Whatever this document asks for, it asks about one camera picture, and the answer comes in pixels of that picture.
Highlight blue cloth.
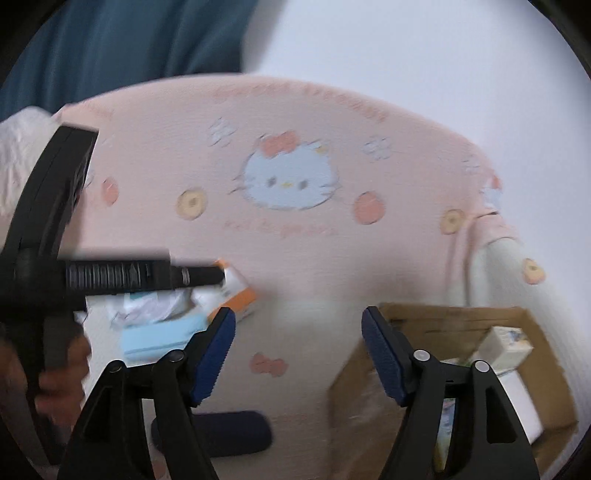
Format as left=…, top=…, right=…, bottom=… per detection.
left=0, top=0, right=259, bottom=121

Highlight white plastic wrapper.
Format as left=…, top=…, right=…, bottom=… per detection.
left=108, top=288, right=197, bottom=329

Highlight dark blue case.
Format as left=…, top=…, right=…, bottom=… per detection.
left=151, top=410, right=273, bottom=457

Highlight white fluffy cloth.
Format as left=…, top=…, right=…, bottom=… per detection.
left=0, top=107, right=61, bottom=241

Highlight orange and white box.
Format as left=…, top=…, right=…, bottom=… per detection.
left=205, top=259, right=257, bottom=324

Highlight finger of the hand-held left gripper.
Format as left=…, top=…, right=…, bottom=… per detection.
left=65, top=250, right=225, bottom=296

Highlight person's left hand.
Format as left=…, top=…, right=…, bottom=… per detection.
left=36, top=335, right=92, bottom=428

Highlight small white box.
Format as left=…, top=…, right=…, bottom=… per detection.
left=475, top=325, right=533, bottom=371

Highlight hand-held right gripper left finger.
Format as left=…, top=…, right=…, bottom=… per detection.
left=58, top=307, right=237, bottom=480

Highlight cardboard box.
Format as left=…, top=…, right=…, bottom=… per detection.
left=328, top=302, right=580, bottom=480

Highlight light blue box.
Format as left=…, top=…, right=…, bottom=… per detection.
left=121, top=314, right=218, bottom=364

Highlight pink printed blanket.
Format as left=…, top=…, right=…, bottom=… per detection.
left=46, top=76, right=550, bottom=480

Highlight yellow printed packet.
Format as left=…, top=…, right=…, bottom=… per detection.
left=434, top=397, right=459, bottom=472

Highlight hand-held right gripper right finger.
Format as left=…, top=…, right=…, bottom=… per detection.
left=361, top=305, right=541, bottom=480

